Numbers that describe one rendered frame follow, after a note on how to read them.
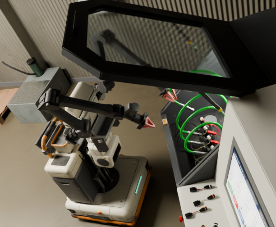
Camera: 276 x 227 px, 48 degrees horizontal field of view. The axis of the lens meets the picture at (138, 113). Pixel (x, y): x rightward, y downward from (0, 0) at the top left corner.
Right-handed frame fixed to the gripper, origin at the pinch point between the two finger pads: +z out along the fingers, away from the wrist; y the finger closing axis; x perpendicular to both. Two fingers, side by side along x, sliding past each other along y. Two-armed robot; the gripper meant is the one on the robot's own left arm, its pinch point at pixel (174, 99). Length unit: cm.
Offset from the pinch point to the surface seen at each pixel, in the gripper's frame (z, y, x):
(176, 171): 32.9, -26.7, 14.6
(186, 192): 43, -39, 5
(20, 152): -89, -12, 255
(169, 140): 17.6, -7.6, 22.7
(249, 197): 50, -55, -49
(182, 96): 1.4, 20.4, 12.6
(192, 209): 50, -46, 1
